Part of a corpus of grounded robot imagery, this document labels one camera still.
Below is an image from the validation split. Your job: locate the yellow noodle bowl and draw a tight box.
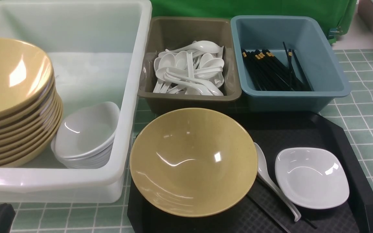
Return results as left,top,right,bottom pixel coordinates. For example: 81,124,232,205
129,108,258,218

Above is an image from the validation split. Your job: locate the white ceramic soup spoon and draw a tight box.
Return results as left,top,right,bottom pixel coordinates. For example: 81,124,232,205
254,142,302,222

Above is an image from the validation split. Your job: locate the black chopstick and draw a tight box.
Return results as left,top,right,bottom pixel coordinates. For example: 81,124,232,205
243,177,323,233

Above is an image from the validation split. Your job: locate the white square sauce dish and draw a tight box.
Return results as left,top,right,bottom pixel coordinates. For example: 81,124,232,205
274,147,350,210

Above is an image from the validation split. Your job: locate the pile of white spoons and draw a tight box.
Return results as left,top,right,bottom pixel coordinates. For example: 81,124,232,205
152,45,225,96

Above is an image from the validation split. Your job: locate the brown plastic bin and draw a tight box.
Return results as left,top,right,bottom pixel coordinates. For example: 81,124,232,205
138,17,242,115

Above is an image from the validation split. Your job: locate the bundle of black chopsticks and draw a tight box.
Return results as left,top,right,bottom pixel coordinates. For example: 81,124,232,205
241,42,313,92

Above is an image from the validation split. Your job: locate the stack of white dishes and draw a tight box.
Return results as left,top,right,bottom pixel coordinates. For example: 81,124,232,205
51,102,120,169

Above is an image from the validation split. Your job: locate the large white plastic tub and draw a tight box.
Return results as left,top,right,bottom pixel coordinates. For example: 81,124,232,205
0,0,152,203

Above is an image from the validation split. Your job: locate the black plastic serving tray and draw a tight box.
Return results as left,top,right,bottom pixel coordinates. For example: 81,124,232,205
127,112,373,233

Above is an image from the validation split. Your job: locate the blue plastic bin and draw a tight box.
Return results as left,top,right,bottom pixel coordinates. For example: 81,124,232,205
231,15,351,112

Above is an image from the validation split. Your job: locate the stack of yellow bowls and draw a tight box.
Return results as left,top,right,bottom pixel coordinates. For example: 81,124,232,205
0,38,63,168

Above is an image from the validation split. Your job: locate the green backdrop cloth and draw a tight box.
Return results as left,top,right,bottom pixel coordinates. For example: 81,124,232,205
0,0,358,44

